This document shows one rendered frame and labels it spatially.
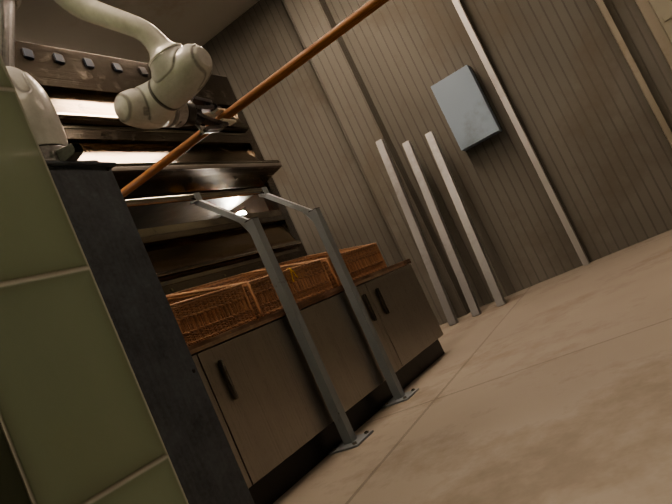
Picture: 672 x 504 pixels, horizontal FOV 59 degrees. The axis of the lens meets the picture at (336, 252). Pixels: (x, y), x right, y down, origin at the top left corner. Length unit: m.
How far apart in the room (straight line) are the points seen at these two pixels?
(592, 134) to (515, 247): 1.03
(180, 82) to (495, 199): 3.75
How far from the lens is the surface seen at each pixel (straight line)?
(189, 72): 1.60
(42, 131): 1.42
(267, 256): 2.34
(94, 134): 2.95
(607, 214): 4.95
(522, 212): 5.00
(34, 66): 2.99
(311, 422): 2.30
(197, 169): 3.04
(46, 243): 0.47
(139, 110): 1.66
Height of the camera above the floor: 0.50
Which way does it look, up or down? 5 degrees up
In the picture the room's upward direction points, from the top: 25 degrees counter-clockwise
